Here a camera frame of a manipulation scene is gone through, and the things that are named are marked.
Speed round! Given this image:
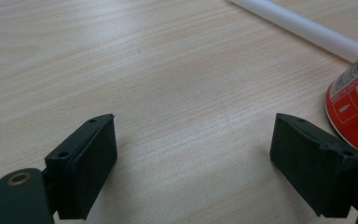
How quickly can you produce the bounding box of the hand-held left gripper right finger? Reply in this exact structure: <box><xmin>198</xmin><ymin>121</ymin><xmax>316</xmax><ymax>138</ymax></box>
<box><xmin>268</xmin><ymin>112</ymin><xmax>358</xmax><ymax>218</ymax></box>

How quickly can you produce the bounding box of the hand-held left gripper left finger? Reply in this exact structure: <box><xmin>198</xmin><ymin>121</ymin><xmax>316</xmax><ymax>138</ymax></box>
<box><xmin>44</xmin><ymin>113</ymin><xmax>118</xmax><ymax>221</ymax></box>

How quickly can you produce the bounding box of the red soda can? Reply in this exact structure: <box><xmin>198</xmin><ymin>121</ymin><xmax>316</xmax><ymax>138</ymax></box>
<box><xmin>324</xmin><ymin>43</ymin><xmax>358</xmax><ymax>162</ymax></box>

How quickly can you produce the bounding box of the white plastic tube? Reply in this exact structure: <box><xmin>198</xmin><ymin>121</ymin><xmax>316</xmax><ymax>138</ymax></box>
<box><xmin>227</xmin><ymin>0</ymin><xmax>358</xmax><ymax>63</ymax></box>

